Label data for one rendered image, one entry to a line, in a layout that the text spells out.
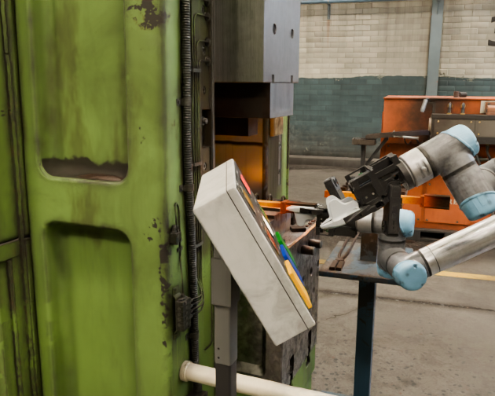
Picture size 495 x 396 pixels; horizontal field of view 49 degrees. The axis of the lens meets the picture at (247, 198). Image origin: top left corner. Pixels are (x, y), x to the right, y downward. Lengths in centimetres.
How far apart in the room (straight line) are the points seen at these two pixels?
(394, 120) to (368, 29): 424
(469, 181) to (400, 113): 383
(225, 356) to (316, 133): 816
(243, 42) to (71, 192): 59
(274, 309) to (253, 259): 10
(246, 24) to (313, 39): 774
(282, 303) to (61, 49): 90
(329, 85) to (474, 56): 219
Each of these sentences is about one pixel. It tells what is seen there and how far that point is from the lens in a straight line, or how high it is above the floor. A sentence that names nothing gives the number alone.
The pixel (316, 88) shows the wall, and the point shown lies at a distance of 916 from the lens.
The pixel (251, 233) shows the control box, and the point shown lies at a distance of 90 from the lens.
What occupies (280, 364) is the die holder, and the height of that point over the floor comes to 57.
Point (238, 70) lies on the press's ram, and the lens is 147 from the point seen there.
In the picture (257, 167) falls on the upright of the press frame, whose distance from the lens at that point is 190.
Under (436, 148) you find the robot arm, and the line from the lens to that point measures 119.
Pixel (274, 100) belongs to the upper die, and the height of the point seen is 132.
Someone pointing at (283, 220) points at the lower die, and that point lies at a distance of 166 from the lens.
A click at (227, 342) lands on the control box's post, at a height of 85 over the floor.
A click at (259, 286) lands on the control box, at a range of 93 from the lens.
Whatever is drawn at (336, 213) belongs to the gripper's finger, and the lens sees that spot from 117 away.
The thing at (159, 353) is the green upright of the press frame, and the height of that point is 69.
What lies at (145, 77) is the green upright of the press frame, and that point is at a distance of 130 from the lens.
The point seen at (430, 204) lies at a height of 97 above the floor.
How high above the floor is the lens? 136
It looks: 12 degrees down
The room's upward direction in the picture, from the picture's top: straight up
